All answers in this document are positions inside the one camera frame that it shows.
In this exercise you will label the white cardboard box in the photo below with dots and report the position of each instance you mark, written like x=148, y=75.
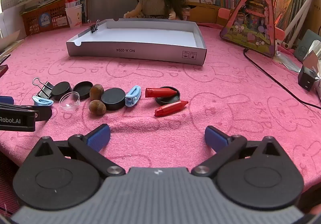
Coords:
x=150, y=35

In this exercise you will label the black round lid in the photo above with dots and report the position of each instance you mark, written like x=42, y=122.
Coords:
x=165, y=101
x=61, y=89
x=82, y=89
x=112, y=97

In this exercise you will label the brown hazelnut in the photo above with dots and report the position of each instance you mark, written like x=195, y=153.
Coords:
x=96, y=91
x=97, y=107

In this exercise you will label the white paper scraps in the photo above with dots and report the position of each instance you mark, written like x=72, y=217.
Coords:
x=288, y=61

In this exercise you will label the black binder clip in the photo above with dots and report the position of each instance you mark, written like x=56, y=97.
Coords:
x=94, y=28
x=45, y=91

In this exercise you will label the clear plastic dome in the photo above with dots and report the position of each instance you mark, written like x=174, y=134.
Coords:
x=69, y=102

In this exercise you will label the red crayon shaped case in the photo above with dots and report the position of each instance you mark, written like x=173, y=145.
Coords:
x=155, y=92
x=168, y=109

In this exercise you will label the light blue hair clip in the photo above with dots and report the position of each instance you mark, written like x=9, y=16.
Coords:
x=128, y=101
x=41, y=101

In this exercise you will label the white paper cup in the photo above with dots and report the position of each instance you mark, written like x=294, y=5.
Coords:
x=74, y=17

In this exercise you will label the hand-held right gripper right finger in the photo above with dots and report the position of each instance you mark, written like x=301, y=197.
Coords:
x=215, y=137

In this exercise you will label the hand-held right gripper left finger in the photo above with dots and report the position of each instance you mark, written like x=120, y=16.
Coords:
x=99, y=137

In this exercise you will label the black power adapter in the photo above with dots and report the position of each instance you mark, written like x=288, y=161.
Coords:
x=306, y=79

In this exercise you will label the brown cardboard organiser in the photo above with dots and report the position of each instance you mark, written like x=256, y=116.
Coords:
x=205, y=13

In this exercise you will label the teal booklet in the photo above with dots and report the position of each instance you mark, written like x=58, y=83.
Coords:
x=304, y=45

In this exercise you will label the grey grid board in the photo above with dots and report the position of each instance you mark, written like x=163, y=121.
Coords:
x=15, y=0

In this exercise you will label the pink printed blanket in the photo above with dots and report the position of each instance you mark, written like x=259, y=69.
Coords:
x=225, y=113

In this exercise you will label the pink triangular toy bag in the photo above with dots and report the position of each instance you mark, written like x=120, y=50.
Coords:
x=253, y=25

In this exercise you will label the white plastic pipe frame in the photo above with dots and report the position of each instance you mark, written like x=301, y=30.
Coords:
x=303, y=10

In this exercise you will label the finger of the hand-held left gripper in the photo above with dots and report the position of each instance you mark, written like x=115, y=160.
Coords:
x=44, y=113
x=6, y=100

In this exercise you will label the orange plastic basket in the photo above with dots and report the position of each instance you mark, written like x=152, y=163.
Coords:
x=30, y=20

